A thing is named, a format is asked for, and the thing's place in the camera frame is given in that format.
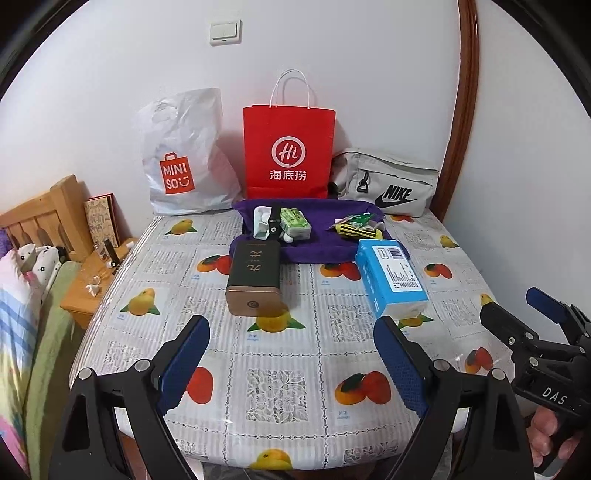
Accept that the clear mesh pouch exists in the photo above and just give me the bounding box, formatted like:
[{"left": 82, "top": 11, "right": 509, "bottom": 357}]
[{"left": 329, "top": 215, "right": 370, "bottom": 229}]

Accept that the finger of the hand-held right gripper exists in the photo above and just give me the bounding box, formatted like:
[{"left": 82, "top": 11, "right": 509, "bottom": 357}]
[
  {"left": 526, "top": 287, "right": 591, "bottom": 342},
  {"left": 479, "top": 300, "right": 540, "bottom": 359}
]

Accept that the white sock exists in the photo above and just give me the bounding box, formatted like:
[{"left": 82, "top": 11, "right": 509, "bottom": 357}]
[{"left": 253, "top": 206, "right": 274, "bottom": 240}]

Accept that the wooden nightstand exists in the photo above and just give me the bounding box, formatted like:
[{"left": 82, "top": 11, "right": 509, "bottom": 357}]
[{"left": 60, "top": 237, "right": 139, "bottom": 329}]

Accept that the blue tissue pack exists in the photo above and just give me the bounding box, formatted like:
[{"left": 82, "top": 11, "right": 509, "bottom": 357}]
[{"left": 355, "top": 239, "right": 430, "bottom": 320}]

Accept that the purple towel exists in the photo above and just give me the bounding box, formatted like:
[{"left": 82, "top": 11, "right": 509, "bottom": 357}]
[{"left": 232, "top": 198, "right": 393, "bottom": 265}]

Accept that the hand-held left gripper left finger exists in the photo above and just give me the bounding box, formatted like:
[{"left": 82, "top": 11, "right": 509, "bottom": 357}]
[{"left": 48, "top": 315, "right": 211, "bottom": 480}]

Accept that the dark tin box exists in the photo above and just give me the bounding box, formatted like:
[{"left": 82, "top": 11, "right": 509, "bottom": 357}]
[{"left": 225, "top": 240, "right": 287, "bottom": 319}]

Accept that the pastel striped pillow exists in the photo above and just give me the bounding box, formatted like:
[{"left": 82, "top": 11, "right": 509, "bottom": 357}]
[{"left": 0, "top": 249, "right": 40, "bottom": 467}]

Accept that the white wall light switch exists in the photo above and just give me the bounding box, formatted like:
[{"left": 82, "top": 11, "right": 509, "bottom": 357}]
[{"left": 209, "top": 19, "right": 242, "bottom": 47}]

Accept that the grey waist bag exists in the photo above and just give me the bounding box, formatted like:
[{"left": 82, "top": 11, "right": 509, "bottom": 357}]
[{"left": 330, "top": 148, "right": 439, "bottom": 217}]

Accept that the brown wooden door frame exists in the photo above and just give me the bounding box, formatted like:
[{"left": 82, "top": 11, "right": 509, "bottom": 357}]
[{"left": 431, "top": 0, "right": 478, "bottom": 221}]

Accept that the wooden headboard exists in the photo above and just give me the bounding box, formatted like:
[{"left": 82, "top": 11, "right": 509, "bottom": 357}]
[{"left": 0, "top": 174, "right": 93, "bottom": 261}]

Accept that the fruit print tablecloth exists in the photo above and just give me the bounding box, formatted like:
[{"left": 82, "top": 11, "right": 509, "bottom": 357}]
[{"left": 69, "top": 210, "right": 536, "bottom": 472}]

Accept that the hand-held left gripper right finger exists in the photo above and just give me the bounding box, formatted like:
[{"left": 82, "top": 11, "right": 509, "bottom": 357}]
[{"left": 374, "top": 316, "right": 536, "bottom": 480}]

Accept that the brown patterned book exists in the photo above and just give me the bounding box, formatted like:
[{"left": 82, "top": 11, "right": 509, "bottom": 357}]
[{"left": 84, "top": 194, "right": 122, "bottom": 252}]

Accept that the white plastic shopping bag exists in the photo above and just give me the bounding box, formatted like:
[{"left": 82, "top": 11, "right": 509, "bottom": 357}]
[{"left": 134, "top": 88, "right": 243, "bottom": 217}]

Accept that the yellow black striped sock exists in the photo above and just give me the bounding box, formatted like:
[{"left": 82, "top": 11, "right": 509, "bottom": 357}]
[{"left": 335, "top": 224, "right": 384, "bottom": 241}]

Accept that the red paper bag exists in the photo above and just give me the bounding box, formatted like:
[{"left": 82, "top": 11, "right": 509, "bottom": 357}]
[{"left": 243, "top": 69, "right": 336, "bottom": 200}]

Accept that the white black spotted plush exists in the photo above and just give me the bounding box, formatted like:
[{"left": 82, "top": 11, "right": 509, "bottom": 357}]
[{"left": 17, "top": 244, "right": 63, "bottom": 305}]

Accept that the person's right hand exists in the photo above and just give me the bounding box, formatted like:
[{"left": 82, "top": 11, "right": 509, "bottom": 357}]
[{"left": 529, "top": 410, "right": 562, "bottom": 470}]

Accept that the light green cloth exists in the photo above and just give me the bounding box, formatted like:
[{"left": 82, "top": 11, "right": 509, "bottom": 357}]
[{"left": 278, "top": 208, "right": 311, "bottom": 233}]

